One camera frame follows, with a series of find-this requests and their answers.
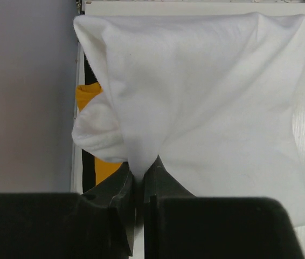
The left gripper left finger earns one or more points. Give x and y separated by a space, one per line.
96 224

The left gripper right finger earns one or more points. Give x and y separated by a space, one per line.
178 224

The white t-shirt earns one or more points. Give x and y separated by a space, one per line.
211 96

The folded yellow t-shirt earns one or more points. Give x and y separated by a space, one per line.
94 170

